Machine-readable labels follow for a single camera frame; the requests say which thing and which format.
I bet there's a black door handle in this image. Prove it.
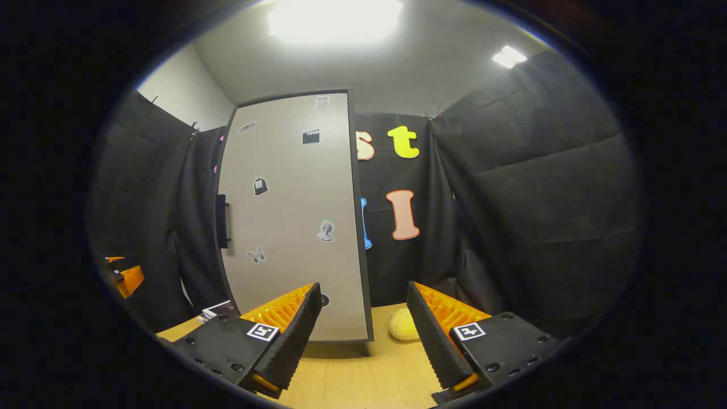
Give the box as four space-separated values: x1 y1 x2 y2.
215 194 231 249

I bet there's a white book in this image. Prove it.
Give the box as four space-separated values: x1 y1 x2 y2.
198 300 233 323

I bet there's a black backdrop cloth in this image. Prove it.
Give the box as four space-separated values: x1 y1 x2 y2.
88 48 645 341

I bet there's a large ceiling light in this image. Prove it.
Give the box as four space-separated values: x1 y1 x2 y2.
267 0 404 46

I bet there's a small ceiling light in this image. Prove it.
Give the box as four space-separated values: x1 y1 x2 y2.
492 45 528 69

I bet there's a light grey cabinet door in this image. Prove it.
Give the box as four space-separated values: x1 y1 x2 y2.
218 92 370 343

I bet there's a yellow round sponge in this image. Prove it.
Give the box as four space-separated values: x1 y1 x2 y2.
388 308 421 341

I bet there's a dark grey cabinet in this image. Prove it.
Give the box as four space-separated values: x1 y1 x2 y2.
216 88 375 344

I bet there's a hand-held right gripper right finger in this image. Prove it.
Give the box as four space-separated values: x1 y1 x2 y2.
406 281 569 405

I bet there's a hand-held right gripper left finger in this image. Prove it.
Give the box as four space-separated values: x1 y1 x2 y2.
156 282 323 398

